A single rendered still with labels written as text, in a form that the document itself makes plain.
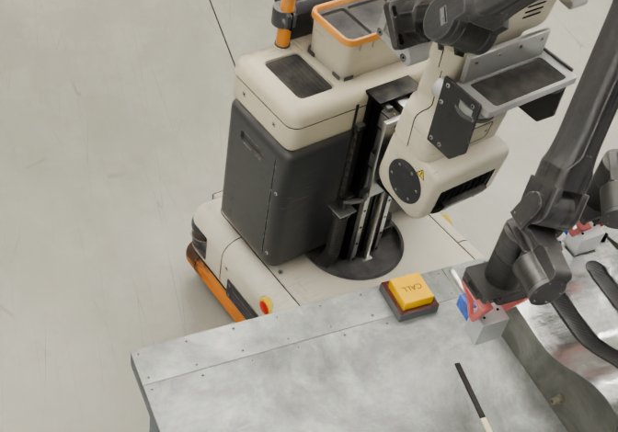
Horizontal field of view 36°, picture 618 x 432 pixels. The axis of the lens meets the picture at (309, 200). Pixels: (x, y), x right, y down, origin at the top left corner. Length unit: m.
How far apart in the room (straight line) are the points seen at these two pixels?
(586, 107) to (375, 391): 0.58
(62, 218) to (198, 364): 1.40
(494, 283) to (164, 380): 0.55
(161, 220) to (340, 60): 1.00
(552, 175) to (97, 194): 1.87
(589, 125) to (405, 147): 0.74
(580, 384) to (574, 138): 0.43
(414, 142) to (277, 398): 0.69
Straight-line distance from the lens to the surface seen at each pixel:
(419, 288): 1.71
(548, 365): 1.64
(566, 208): 1.38
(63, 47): 3.56
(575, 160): 1.36
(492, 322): 1.54
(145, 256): 2.80
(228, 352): 1.61
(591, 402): 1.58
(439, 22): 1.59
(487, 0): 1.55
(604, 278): 1.79
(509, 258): 1.42
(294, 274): 2.42
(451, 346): 1.69
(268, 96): 2.11
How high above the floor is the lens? 2.09
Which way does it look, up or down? 44 degrees down
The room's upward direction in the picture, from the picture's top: 11 degrees clockwise
